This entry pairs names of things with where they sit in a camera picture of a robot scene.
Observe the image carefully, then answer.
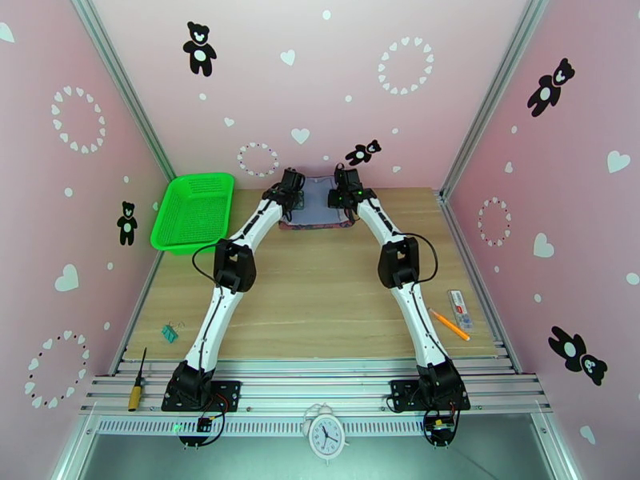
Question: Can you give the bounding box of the green plastic basket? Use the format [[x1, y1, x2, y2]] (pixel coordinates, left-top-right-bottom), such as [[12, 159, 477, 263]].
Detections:
[[149, 172, 235, 256]]

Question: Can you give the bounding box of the controller board with yellow plug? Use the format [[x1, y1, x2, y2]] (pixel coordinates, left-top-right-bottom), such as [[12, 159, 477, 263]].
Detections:
[[425, 416, 456, 446]]

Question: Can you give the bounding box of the clear pencil lead box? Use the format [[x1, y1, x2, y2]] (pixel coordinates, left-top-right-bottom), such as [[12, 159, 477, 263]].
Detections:
[[447, 289, 475, 329]]

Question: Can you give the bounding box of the aluminium rail platform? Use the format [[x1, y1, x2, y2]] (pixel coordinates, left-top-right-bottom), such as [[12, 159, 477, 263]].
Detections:
[[78, 357, 554, 417]]

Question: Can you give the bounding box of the orange pencil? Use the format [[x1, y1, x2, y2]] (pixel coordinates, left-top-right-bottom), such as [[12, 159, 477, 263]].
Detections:
[[427, 306, 471, 342]]

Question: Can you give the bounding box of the black controller board cable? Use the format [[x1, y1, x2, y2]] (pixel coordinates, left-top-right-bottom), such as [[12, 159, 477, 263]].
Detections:
[[422, 388, 474, 448], [179, 398, 230, 449]]

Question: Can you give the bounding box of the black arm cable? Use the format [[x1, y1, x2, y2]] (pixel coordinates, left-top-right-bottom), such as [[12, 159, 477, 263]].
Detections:
[[406, 231, 439, 285], [191, 242, 224, 290]]

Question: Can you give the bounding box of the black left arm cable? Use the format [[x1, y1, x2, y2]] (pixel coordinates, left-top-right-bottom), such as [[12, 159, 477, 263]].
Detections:
[[191, 242, 224, 290]]

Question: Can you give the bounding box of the grey-blue garment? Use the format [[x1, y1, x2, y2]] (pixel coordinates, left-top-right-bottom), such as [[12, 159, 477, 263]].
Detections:
[[291, 175, 347, 226]]

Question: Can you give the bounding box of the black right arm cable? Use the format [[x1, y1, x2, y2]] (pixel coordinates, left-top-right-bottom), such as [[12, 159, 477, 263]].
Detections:
[[406, 231, 439, 285]]

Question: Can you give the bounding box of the aluminium corner post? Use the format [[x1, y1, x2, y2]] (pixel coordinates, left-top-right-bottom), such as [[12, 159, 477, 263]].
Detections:
[[67, 0, 177, 181], [438, 0, 555, 197]]

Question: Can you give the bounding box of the black teddy bear wall sticker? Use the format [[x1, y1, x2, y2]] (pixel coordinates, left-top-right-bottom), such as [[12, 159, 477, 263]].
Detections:
[[547, 325, 609, 388], [117, 201, 139, 246], [526, 57, 577, 118], [182, 21, 218, 78], [345, 139, 383, 168]]

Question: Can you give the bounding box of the white alarm clock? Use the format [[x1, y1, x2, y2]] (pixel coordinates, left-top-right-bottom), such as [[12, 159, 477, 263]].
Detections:
[[302, 402, 351, 465]]

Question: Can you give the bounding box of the yellow handled screwdriver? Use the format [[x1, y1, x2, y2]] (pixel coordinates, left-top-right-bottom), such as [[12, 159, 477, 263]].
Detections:
[[127, 346, 149, 413]]

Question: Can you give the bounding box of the teal binder clip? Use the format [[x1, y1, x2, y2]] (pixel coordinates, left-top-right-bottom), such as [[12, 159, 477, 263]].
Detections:
[[160, 320, 186, 345]]

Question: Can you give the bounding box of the grey metal base panel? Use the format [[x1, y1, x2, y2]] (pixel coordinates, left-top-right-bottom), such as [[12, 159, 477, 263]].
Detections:
[[50, 415, 576, 480]]

